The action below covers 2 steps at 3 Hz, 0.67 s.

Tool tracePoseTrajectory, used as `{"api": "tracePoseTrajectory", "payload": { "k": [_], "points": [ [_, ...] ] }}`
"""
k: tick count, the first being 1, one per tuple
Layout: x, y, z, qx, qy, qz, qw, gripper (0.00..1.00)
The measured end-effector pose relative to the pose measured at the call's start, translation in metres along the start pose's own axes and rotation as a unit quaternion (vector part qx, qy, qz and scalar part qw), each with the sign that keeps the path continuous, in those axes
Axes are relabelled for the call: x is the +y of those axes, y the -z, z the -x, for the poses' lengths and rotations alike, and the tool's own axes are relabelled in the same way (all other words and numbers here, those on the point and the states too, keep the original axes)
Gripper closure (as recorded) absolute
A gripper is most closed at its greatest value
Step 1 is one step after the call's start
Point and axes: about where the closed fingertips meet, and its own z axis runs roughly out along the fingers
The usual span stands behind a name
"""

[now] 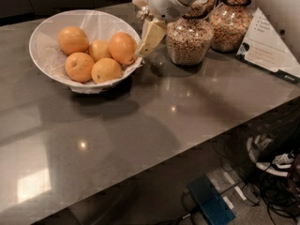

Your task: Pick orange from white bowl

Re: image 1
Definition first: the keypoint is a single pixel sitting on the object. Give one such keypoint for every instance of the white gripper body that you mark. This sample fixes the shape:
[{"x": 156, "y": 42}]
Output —
[{"x": 161, "y": 1}]

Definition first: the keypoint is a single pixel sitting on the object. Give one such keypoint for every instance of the orange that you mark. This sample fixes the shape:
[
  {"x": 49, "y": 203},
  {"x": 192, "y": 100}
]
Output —
[
  {"x": 106, "y": 69},
  {"x": 122, "y": 47},
  {"x": 78, "y": 67},
  {"x": 73, "y": 39}
]

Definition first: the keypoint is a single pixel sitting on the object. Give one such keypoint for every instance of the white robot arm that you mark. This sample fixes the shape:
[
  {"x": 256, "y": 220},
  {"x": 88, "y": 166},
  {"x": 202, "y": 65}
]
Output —
[{"x": 164, "y": 12}]

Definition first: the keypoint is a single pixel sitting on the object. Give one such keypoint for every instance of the white bowl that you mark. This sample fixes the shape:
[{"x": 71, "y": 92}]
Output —
[{"x": 47, "y": 56}]

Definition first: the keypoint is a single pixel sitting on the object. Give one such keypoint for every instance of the glass cereal jar left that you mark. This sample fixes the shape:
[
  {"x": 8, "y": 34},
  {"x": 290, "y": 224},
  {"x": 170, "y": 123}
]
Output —
[{"x": 142, "y": 14}]

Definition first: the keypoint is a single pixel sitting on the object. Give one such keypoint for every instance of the glass cereal jar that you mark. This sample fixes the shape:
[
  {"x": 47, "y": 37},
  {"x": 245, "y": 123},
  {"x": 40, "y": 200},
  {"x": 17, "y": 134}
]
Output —
[
  {"x": 189, "y": 39},
  {"x": 230, "y": 20},
  {"x": 142, "y": 14}
]

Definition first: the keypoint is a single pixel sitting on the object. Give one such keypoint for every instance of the glass cereal jar front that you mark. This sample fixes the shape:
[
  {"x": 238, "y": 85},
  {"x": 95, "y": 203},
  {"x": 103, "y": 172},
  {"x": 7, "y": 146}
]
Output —
[{"x": 189, "y": 39}]

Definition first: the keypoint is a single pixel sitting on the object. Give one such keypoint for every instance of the orange centre small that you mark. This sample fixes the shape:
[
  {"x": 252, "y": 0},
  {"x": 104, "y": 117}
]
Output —
[{"x": 99, "y": 49}]

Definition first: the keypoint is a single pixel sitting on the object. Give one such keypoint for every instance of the glass cereal jar right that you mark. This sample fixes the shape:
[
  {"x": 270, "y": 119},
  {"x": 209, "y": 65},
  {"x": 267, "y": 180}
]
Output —
[{"x": 230, "y": 20}]

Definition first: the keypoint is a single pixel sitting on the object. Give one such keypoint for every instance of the allergens information sign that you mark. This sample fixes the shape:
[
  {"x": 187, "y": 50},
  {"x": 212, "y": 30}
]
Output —
[{"x": 262, "y": 47}]

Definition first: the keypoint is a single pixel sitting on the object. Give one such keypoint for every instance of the black white sneaker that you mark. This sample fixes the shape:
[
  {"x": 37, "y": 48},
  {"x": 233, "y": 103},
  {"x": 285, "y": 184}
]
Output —
[{"x": 277, "y": 165}]

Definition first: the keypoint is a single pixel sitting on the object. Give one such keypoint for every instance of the blue box on floor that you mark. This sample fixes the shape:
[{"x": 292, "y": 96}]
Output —
[{"x": 212, "y": 206}]

